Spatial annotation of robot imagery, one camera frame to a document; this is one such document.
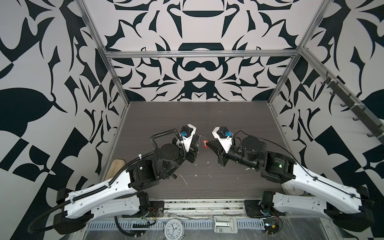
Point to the silver metal latch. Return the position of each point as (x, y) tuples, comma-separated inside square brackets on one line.
[(225, 225)]

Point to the wooden brush block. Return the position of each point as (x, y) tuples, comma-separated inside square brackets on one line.
[(115, 166)]

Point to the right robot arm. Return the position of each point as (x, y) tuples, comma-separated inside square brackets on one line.
[(349, 208)]

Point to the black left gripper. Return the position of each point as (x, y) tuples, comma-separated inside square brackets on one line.
[(188, 156)]

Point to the red key tag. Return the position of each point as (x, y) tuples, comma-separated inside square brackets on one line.
[(206, 143)]

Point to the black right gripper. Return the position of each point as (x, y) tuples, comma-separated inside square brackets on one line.
[(221, 153)]

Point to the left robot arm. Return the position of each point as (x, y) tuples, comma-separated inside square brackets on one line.
[(121, 195)]

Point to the white round object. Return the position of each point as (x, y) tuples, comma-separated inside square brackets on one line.
[(291, 190)]

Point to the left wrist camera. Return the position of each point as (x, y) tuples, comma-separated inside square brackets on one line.
[(187, 133)]

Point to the black wall hook rail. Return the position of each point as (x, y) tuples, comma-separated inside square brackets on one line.
[(361, 111)]

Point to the white alarm clock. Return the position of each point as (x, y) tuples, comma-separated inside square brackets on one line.
[(174, 230)]

